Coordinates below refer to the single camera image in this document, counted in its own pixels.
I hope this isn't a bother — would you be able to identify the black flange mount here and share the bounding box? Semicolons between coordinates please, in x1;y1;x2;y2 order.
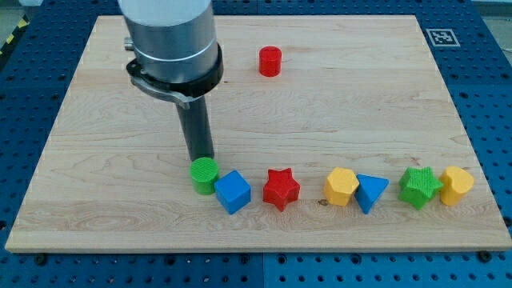
126;44;223;110

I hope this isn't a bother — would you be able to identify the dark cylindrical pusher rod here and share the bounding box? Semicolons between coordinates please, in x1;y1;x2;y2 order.
177;96;214;161

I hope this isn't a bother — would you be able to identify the green cylinder block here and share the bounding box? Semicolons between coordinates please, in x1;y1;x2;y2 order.
190;157;219;195

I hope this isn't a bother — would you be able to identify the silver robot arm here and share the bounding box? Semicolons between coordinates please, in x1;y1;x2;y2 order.
118;0;223;160

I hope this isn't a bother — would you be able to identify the blue cube block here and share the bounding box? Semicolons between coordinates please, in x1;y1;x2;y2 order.
214;170;251;214

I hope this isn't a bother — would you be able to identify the red cylinder block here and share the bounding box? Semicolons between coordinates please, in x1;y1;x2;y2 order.
259;46;282;77

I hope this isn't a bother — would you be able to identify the red star block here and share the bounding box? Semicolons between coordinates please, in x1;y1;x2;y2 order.
262;168;301;212

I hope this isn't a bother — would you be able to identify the wooden board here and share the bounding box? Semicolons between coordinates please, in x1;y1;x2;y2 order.
6;15;511;254

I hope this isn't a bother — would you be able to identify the yellow hexagon block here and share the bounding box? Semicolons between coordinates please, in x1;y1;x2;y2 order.
323;167;359;206

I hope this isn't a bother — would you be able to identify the blue triangle block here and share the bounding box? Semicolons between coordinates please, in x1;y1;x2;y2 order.
355;174;390;214

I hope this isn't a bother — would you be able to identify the green star block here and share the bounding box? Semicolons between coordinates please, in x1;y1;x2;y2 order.
398;166;443;210

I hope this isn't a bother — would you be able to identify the white fiducial marker tag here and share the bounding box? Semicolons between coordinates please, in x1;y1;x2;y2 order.
426;28;460;47

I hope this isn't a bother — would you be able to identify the yellow heart block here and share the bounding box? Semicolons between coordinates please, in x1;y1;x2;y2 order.
439;166;474;206

